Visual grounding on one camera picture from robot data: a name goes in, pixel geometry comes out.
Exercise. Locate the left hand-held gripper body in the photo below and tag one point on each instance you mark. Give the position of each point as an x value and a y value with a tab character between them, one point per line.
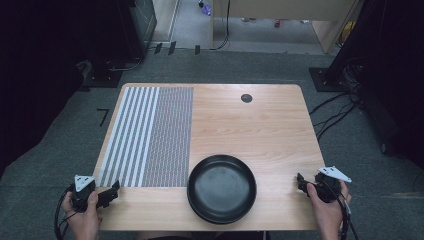
82	196

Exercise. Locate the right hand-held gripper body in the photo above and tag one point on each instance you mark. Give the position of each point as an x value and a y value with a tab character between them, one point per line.
328	190

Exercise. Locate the person's right hand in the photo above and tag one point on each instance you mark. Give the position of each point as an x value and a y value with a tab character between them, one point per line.
328	216

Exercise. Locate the person's left hand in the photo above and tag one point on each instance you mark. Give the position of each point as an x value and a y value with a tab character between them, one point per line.
85	224

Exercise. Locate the grey white striped placemat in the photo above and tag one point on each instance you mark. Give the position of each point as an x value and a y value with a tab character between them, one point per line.
156	136

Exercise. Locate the black round plate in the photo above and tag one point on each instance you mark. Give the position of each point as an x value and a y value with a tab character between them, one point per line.
221	188

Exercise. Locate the black stand base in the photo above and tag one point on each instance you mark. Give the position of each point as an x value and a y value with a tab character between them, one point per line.
105	78
325	80

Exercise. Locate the dark curtain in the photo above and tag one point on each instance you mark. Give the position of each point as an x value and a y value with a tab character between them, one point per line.
36	83
393	76

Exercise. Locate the black floor tape strip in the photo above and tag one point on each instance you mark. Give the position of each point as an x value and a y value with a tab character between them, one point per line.
158	48
172	48
197	49

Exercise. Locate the yellow object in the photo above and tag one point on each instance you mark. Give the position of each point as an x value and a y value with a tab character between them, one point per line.
348	31

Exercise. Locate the red small object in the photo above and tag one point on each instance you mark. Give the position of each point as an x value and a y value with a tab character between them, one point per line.
277	22

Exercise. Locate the dark glass cabinet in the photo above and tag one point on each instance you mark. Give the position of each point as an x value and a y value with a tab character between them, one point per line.
143	23

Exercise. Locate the light wooden desk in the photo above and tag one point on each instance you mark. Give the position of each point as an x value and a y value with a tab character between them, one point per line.
283	8

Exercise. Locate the purple small object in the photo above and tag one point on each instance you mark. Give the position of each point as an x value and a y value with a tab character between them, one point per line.
206	9

